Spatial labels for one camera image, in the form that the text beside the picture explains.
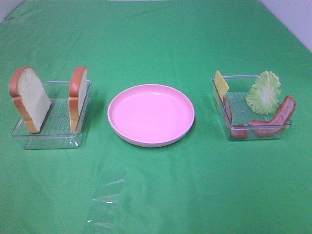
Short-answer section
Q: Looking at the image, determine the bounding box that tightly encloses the yellow cheese slice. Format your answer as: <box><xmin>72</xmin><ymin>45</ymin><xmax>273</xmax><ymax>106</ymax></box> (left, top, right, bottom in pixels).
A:
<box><xmin>214</xmin><ymin>70</ymin><xmax>229</xmax><ymax>101</ymax></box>

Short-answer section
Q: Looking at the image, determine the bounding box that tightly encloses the bacon strip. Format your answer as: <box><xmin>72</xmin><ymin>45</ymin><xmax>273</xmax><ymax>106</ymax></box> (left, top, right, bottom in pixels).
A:
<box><xmin>223</xmin><ymin>96</ymin><xmax>248</xmax><ymax>140</ymax></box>
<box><xmin>249</xmin><ymin>95</ymin><xmax>296</xmax><ymax>137</ymax></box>

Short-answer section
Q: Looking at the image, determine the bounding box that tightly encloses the bread slice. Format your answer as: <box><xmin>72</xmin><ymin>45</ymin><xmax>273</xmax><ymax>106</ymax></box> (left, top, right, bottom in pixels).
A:
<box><xmin>68</xmin><ymin>67</ymin><xmax>87</xmax><ymax>133</ymax></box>
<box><xmin>9</xmin><ymin>66</ymin><xmax>52</xmax><ymax>133</ymax></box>

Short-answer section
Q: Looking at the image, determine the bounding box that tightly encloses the green lettuce leaf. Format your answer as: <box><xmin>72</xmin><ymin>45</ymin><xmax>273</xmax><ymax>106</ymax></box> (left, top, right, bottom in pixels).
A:
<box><xmin>245</xmin><ymin>71</ymin><xmax>281</xmax><ymax>115</ymax></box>

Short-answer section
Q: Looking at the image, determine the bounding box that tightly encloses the pink round plate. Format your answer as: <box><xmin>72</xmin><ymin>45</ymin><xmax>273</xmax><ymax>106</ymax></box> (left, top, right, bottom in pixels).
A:
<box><xmin>107</xmin><ymin>84</ymin><xmax>195</xmax><ymax>148</ymax></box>

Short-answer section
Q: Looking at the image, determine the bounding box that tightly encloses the right clear plastic tray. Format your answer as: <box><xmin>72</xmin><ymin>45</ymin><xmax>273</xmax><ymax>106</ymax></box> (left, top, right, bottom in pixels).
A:
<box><xmin>212</xmin><ymin>75</ymin><xmax>292</xmax><ymax>141</ymax></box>

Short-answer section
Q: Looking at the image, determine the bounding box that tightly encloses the clear plastic tray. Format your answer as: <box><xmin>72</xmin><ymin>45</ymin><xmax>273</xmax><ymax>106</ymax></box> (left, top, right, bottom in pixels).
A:
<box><xmin>212</xmin><ymin>75</ymin><xmax>292</xmax><ymax>141</ymax></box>
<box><xmin>11</xmin><ymin>80</ymin><xmax>92</xmax><ymax>150</ymax></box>

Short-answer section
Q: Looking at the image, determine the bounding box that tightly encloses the green tablecloth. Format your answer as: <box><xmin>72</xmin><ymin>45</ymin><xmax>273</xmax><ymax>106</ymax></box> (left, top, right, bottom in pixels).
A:
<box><xmin>0</xmin><ymin>0</ymin><xmax>312</xmax><ymax>234</ymax></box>

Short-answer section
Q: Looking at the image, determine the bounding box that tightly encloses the left clear plastic tray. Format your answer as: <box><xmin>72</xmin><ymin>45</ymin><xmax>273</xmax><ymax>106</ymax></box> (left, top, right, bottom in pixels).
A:
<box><xmin>11</xmin><ymin>80</ymin><xmax>92</xmax><ymax>150</ymax></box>

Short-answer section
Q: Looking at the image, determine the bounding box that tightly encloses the clear plastic film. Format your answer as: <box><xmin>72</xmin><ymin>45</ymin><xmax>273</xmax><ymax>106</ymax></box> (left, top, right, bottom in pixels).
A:
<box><xmin>83</xmin><ymin>169</ymin><xmax>126</xmax><ymax>234</ymax></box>

